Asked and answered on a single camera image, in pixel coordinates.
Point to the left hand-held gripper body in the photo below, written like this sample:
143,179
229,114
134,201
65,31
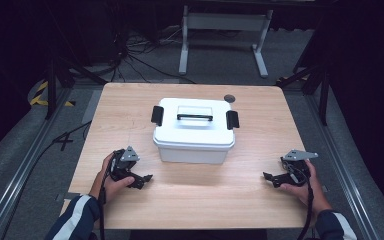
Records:
124,163

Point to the grey floor rail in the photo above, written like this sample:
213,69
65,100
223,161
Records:
20,173
340,166

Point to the yellow black hazard tape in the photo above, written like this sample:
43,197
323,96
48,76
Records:
41,96

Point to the white plastic storage box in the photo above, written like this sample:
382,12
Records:
193,133

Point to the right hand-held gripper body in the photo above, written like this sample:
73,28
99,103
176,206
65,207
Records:
296,165

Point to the person's right hand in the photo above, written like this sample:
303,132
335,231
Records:
308,191

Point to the white metal desk frame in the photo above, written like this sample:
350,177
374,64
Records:
225,36

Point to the black tripod stand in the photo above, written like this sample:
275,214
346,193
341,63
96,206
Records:
313,83
60,76

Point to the person's left hand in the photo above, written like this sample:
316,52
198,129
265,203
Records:
112,181

